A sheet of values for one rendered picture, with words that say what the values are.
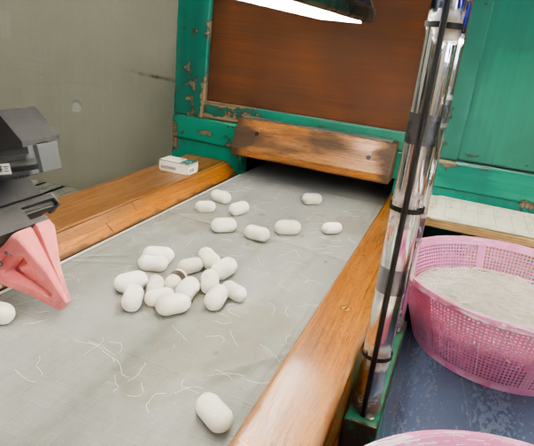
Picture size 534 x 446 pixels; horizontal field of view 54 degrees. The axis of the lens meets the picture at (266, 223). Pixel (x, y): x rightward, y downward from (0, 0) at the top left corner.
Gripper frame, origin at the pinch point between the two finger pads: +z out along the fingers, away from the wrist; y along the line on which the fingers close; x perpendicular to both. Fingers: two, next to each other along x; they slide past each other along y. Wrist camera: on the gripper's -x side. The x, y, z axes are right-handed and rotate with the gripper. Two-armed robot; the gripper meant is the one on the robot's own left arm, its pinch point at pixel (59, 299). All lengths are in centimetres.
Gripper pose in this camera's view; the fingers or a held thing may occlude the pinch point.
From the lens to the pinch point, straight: 53.2
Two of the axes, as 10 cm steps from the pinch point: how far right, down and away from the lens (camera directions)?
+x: -6.8, 5.8, 4.5
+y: 3.6, -2.8, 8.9
